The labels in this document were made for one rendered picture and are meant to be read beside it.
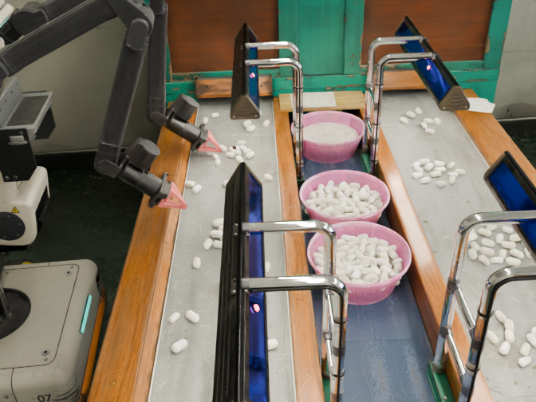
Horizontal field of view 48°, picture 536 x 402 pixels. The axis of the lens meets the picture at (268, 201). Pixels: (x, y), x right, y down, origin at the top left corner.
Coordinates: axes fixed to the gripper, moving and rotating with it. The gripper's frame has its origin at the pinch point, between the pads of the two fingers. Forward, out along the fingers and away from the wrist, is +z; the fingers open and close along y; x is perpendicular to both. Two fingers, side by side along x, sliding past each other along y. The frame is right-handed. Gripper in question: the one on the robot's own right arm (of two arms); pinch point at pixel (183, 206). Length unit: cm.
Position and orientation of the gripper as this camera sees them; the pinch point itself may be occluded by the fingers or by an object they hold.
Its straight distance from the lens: 168.7
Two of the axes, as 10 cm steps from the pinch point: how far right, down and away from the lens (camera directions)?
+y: -0.2, -5.4, 8.4
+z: 7.8, 5.2, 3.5
